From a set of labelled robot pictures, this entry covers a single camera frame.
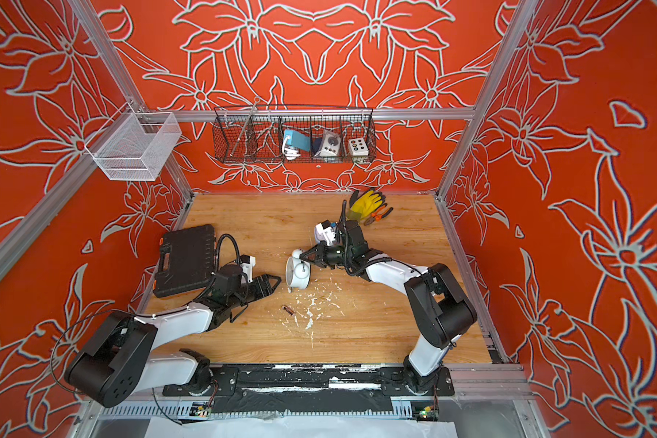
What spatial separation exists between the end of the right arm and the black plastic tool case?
41 centimetres

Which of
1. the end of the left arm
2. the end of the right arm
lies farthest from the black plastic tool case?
the end of the right arm

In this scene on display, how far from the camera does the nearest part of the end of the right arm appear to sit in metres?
0.69

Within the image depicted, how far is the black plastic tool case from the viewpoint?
2.92 ft

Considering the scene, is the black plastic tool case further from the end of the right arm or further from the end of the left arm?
the end of the right arm
